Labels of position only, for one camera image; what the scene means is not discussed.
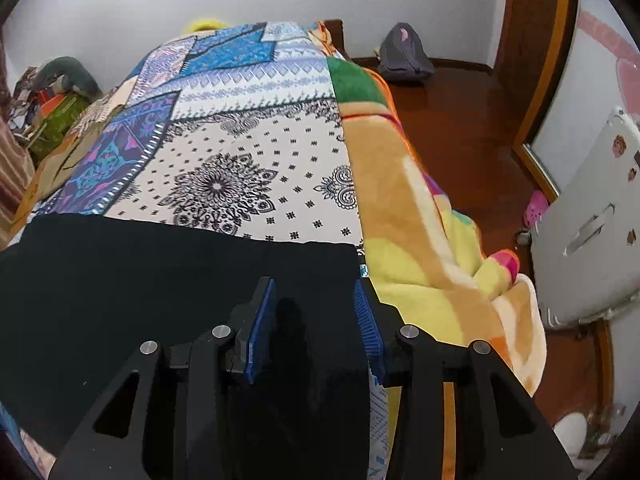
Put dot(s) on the patterned bed sheet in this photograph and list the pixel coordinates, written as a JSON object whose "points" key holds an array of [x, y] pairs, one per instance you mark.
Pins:
{"points": [[235, 150]]}

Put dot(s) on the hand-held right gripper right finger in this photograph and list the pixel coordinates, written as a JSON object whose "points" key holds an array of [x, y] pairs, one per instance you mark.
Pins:
{"points": [[369, 330]]}

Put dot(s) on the pink clog shoe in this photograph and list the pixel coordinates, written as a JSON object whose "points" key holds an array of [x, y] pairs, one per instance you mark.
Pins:
{"points": [[536, 208]]}

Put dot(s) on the wooden door frame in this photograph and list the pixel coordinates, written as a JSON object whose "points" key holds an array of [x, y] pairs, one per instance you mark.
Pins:
{"points": [[537, 75]]}

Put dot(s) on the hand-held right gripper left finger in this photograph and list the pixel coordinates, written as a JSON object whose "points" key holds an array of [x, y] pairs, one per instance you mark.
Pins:
{"points": [[261, 330]]}

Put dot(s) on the grey backpack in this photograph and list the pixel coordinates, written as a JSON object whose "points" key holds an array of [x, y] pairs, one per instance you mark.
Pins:
{"points": [[404, 54]]}

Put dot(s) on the wooden bed frame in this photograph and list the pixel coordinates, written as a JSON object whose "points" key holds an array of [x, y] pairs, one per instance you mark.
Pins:
{"points": [[335, 35]]}

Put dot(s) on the white suitcase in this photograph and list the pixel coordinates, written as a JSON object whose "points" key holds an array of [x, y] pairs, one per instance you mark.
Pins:
{"points": [[585, 240]]}

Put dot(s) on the colourful fleece blanket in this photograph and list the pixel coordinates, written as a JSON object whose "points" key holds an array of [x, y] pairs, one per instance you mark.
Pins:
{"points": [[425, 220]]}

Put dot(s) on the yellow pillow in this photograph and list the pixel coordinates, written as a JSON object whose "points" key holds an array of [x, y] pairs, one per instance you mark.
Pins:
{"points": [[205, 25]]}

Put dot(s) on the pile of clothes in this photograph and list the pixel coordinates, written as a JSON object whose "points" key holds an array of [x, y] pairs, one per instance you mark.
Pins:
{"points": [[50, 105]]}

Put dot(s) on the black pants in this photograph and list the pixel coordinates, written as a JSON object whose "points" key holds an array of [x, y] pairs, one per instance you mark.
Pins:
{"points": [[150, 300]]}

